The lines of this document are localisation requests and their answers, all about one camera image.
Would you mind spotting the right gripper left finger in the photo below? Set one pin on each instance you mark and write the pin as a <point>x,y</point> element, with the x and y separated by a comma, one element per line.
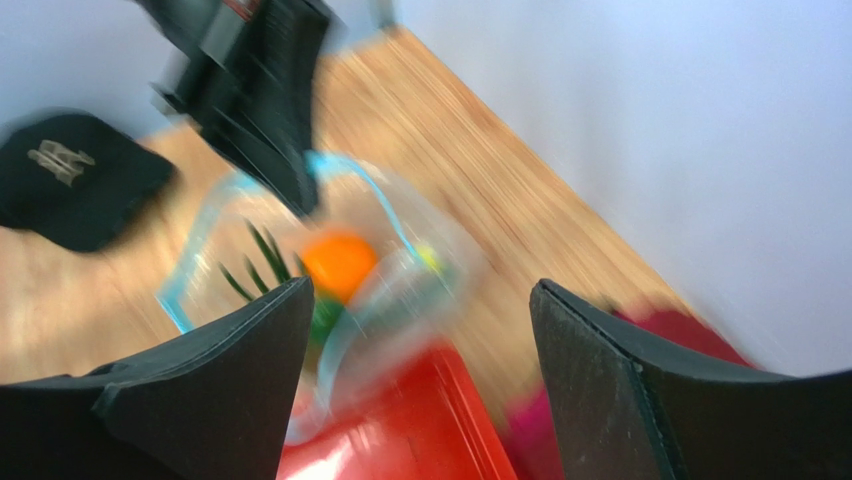
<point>213,403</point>

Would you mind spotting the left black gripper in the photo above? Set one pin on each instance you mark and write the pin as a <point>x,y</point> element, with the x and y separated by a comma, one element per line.
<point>247,85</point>

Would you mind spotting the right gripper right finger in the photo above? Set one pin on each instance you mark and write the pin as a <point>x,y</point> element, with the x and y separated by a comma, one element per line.
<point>804,423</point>

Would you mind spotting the green cucumber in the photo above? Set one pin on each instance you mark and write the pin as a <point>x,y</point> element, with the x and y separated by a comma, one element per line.
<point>326,313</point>

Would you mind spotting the orange fruit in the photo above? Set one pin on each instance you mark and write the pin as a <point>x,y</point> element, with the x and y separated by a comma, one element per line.
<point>338,263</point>

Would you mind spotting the clear zip top bag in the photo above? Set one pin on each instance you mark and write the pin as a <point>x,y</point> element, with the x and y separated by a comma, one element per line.
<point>389,270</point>

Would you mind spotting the red plastic tray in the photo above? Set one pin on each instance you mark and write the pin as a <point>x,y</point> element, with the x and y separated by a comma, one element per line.
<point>428,422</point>

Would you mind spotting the black cap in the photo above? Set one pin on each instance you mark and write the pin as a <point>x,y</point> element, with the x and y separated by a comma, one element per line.
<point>74,179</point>

